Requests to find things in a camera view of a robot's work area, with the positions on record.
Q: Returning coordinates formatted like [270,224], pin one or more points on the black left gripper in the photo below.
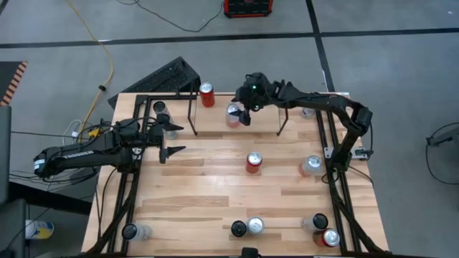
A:
[163,143]

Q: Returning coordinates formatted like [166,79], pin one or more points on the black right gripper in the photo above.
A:
[258,97]

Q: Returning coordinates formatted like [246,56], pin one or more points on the white and coral beverage can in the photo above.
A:
[232,122]
[310,165]

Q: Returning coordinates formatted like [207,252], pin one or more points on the red Coca-Cola can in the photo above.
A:
[254,165]
[207,96]

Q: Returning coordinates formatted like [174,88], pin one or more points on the white slim energy can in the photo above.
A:
[319,221]
[307,113]
[140,232]

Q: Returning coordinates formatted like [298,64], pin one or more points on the raspberry lime sparkling water can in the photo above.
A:
[255,225]

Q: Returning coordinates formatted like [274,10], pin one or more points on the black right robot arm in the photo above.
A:
[322,102]

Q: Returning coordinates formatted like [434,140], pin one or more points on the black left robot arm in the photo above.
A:
[77,156]

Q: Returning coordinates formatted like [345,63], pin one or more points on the dark red beverage can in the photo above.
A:
[328,237]

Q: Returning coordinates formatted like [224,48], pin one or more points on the white blue Celsius slim can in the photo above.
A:
[160,107]

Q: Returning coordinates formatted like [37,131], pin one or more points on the black perforated wedge stand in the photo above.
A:
[161,79]

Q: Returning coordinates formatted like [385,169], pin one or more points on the yellow power plug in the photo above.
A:
[94,133]

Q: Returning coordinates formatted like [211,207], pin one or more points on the red black equipment case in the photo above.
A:
[247,9]

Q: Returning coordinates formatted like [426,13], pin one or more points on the white red Celsius slim can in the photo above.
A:
[239,228]

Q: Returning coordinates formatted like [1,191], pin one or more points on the black teleoperation device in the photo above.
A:
[250,253]

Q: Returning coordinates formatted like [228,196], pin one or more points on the white yellow canister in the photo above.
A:
[41,230]

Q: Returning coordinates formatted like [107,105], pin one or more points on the grey cabinet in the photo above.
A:
[4,154]
[12,229]

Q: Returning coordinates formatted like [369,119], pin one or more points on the hazard striped black mat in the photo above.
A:
[9,79]

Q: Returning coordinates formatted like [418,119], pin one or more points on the grey stand leg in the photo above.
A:
[444,138]

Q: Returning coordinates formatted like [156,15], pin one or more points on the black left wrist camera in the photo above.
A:
[156,134]

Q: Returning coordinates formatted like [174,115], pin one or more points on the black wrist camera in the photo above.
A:
[254,81]
[156,134]

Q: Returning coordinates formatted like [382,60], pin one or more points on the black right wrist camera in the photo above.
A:
[254,81]

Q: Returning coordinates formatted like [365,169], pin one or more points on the black aluminium table frame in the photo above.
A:
[141,99]

